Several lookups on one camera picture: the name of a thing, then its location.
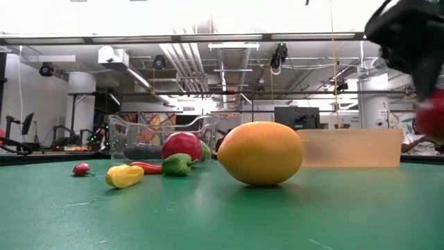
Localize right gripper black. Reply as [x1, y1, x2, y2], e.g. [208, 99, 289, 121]
[364, 0, 444, 102]

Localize orange yellow mango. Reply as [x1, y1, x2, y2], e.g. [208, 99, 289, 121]
[216, 121, 305, 187]

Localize bright red apple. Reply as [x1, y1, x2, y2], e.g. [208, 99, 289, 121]
[161, 131, 203, 162]

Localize small green bell pepper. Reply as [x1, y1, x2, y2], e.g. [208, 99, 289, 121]
[161, 152, 200, 177]

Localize long red chili pepper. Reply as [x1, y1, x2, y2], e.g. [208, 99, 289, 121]
[129, 160, 164, 175]

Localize small yellow pepper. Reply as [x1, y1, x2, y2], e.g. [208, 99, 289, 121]
[105, 164, 145, 190]

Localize small black monitor on arm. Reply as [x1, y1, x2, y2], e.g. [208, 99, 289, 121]
[20, 112, 35, 136]

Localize white round column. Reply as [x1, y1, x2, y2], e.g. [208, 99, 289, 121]
[67, 72, 97, 140]
[358, 72, 391, 130]

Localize person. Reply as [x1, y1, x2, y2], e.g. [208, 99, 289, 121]
[400, 117, 440, 156]

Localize orange translucent basket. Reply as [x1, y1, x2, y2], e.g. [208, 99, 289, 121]
[296, 128, 404, 169]

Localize black hanging ceiling device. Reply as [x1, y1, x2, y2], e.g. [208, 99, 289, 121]
[269, 42, 289, 76]

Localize green table mat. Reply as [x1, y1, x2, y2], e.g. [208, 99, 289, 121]
[0, 161, 444, 250]

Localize black ceiling spot lamp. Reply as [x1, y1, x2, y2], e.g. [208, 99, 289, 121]
[38, 62, 56, 78]
[152, 54, 167, 70]

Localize clear plastic basket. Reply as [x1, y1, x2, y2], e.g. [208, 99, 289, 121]
[108, 114, 219, 165]

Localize white ceiling box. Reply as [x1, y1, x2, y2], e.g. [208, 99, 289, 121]
[98, 45, 130, 67]

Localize yellow hanging cord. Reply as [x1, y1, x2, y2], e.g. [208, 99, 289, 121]
[328, 0, 340, 129]

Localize silver ceiling duct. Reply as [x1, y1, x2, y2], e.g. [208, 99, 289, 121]
[216, 47, 251, 109]

